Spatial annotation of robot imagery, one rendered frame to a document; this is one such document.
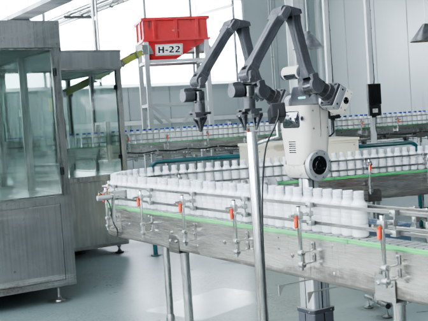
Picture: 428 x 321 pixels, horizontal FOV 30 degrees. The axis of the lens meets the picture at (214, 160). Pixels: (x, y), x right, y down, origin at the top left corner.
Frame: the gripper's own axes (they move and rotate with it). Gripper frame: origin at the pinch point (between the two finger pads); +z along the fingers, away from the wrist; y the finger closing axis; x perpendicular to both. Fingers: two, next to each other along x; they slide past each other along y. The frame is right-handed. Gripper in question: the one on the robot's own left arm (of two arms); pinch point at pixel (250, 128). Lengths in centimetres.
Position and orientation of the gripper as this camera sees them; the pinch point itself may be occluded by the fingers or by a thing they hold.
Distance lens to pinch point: 368.0
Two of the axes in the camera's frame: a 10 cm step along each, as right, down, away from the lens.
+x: -5.1, -0.1, 8.6
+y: 8.6, -0.6, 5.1
